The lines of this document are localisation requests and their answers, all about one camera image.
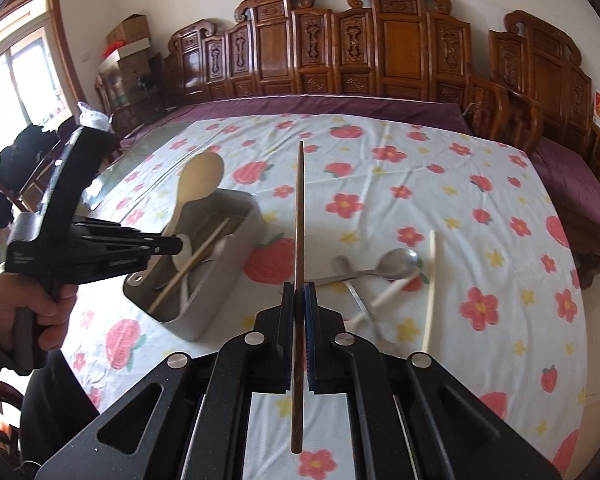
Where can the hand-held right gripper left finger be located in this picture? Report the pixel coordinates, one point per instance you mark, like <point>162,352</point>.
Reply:
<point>287,320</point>

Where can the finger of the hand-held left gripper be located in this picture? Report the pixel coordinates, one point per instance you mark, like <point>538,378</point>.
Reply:
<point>140,242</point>
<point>125,261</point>

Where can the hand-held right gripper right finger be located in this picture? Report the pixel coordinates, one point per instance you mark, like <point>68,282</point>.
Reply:
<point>310,325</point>

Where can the dark brown wooden chopstick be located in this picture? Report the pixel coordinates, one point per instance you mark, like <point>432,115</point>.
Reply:
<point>298,235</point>

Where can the large wooden spoon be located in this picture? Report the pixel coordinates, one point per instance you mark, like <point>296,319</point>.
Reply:
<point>200,180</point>

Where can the rectangular metal tray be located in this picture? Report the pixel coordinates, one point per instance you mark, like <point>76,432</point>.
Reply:
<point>200,320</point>

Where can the person's left hand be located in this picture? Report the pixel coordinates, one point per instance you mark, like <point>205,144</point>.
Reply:
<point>0,305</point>

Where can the metal fork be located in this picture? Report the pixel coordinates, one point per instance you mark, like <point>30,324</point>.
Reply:
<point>362,316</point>

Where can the wooden dining chair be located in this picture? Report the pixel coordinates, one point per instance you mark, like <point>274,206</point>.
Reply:
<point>30,190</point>

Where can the black cloth pile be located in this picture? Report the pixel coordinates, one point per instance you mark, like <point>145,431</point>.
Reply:
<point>27,147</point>

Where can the large metal spoon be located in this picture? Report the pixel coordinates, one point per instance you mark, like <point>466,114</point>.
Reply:
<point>397,263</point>

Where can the crumpled plastic bag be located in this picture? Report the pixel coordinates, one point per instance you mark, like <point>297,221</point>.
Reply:
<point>92,117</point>

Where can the carved wooden armchair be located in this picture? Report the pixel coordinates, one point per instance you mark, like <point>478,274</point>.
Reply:
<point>115,105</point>
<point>545,60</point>

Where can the floral strawberry tablecloth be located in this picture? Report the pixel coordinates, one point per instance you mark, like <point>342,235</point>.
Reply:
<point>380,185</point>

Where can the person's dark clothing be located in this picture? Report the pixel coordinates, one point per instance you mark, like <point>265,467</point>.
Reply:
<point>60,405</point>

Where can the stack of cardboard boxes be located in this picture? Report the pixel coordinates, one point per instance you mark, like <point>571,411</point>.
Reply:
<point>140,72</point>

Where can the white box with red flowers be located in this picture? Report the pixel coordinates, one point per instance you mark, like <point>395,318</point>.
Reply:
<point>127,52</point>

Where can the wooden framed glass door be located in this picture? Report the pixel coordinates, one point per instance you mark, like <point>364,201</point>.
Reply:
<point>62,45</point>

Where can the dark red wooden chair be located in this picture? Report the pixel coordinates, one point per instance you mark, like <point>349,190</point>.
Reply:
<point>0,430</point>

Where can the brown cardboard box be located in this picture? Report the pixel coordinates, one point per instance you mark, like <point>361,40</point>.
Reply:
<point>130,30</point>

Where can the long purple sofa cushion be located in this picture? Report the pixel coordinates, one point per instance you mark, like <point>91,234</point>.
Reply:
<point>330,105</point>

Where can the carved wooden sofa bench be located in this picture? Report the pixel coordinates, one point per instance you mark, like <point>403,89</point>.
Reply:
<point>395,45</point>

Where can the purple armchair cushion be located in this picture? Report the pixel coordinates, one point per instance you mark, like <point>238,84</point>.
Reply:
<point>570,180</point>

